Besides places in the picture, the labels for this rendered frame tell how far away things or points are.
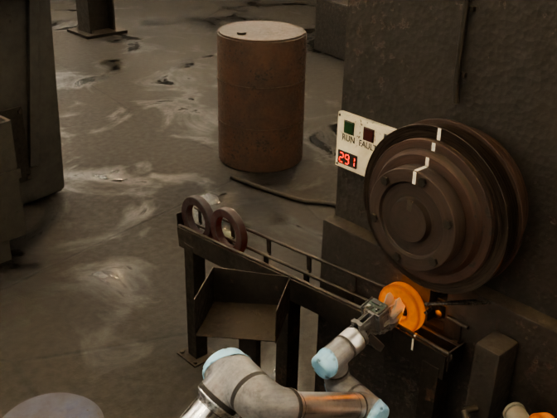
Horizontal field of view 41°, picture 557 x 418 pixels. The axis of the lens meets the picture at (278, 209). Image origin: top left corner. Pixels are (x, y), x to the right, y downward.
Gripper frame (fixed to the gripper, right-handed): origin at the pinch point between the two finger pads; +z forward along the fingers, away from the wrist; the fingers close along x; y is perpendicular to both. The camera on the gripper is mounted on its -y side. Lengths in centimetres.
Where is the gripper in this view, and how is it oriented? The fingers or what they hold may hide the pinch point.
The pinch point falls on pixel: (402, 302)
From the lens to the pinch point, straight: 229.4
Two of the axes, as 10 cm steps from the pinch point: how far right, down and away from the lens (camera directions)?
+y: -1.7, -7.9, -5.9
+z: 7.2, -5.0, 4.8
